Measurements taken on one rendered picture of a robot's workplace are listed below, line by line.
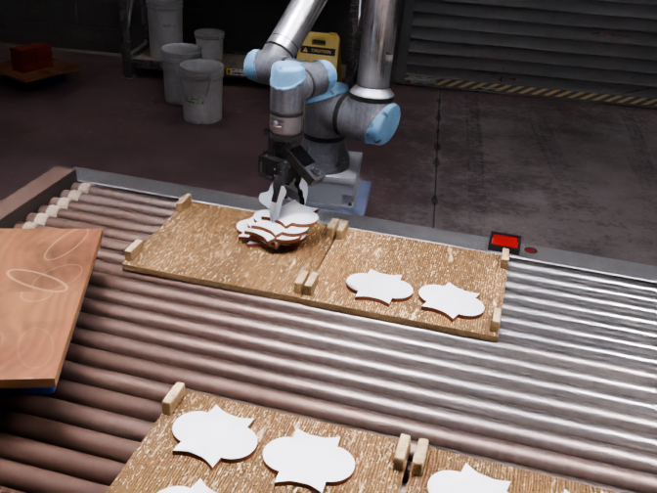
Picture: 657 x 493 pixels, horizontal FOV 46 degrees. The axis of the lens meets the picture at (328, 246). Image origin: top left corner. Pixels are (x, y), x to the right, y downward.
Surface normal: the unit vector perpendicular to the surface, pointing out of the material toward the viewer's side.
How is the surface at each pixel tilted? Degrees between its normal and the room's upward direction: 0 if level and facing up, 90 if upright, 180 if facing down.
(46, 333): 0
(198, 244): 0
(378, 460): 0
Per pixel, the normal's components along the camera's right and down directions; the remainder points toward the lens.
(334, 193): -0.14, 0.47
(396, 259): 0.06, -0.88
